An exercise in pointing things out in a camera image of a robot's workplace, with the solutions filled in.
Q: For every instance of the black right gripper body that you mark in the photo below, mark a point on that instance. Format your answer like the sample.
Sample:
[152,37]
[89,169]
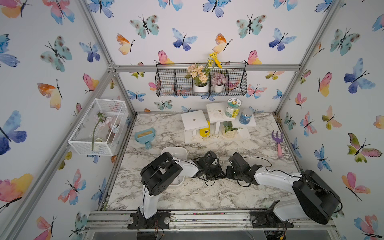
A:
[231,174]

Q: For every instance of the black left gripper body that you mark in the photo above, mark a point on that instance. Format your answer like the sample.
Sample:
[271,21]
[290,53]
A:
[212,173]

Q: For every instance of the white storage box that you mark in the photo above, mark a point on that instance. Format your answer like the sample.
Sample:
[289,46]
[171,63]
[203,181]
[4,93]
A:
[178,154]

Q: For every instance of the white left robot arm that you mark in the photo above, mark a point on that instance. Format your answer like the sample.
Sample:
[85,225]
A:
[169,169]

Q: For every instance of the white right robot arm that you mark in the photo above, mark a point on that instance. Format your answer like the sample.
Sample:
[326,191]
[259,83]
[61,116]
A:
[314,200]

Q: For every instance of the yellow can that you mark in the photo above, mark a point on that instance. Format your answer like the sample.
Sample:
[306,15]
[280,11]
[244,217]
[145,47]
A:
[205,132]

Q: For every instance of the cream bubble plant pot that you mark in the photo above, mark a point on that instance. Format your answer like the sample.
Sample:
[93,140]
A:
[230,132]

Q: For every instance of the white tiered display stand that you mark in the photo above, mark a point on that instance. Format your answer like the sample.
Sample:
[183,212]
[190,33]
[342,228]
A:
[194,121]

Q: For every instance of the purple pink garden rake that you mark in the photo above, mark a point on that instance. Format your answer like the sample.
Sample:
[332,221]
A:
[278,138]

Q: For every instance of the blue lidded jar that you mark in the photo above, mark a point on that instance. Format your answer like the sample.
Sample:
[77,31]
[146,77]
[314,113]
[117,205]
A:
[246,116]

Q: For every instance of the sunflower seed jar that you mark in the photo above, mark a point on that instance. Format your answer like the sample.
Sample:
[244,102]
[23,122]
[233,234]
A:
[233,107]

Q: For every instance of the teal dustpan brush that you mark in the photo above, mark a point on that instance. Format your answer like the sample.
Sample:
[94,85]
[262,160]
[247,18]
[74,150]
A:
[146,137]

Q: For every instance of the white pot purple flowers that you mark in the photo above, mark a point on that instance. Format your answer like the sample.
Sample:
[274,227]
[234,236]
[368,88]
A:
[219,80]

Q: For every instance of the white pot beige flowers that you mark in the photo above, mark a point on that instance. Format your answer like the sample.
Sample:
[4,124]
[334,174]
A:
[200,74]

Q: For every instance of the artificial pink flower stem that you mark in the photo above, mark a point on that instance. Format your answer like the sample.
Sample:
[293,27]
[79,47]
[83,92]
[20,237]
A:
[102,120]

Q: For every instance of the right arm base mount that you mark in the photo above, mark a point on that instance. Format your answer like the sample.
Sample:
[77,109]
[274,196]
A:
[266,219]

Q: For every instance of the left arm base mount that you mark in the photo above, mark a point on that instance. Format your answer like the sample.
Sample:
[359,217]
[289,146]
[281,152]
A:
[137,221]

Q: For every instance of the black wire wall basket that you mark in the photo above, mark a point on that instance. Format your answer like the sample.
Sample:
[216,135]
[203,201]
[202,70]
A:
[170,80]

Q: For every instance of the white mesh wall box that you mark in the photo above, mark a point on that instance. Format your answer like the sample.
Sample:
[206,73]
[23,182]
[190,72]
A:
[81,138]

